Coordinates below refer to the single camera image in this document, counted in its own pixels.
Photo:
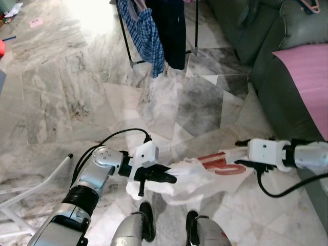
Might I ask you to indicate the black clothes drying rack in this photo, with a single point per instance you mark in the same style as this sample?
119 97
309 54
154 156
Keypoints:
196 25

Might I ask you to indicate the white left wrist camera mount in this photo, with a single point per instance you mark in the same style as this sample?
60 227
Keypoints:
144 159

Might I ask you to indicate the pale pink clothes hanger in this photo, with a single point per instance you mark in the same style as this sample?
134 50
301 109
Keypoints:
309 6

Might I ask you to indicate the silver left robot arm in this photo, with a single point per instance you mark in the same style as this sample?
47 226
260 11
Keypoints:
95 171

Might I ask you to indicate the red blue backpack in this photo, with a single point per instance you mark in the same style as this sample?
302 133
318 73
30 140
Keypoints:
2 48

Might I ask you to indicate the pink paper sheet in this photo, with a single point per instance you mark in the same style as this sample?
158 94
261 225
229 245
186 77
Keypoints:
36 22

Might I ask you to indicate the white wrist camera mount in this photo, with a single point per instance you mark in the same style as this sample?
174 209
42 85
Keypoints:
144 159
269 151

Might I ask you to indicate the blue plaid shirt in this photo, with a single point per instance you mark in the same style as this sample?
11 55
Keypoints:
146 41

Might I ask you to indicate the dark navy garment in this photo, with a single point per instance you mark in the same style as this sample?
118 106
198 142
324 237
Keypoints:
174 36

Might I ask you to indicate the blue pen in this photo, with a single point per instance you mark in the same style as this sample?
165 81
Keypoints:
9 38

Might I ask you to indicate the cream white garment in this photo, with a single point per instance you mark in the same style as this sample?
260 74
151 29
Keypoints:
195 184

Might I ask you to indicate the robot left leg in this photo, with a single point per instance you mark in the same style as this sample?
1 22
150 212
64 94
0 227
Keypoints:
130 230

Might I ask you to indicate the pink blanket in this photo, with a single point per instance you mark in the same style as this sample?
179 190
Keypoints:
307 87

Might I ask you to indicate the brown pink clothes hanger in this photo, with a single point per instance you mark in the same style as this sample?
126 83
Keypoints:
230 170

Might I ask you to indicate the white paper sheet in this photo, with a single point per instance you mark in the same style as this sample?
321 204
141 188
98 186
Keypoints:
14 10

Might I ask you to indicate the grey green sofa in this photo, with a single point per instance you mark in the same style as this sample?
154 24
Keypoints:
266 31

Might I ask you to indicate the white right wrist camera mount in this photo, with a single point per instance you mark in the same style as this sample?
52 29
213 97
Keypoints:
269 151

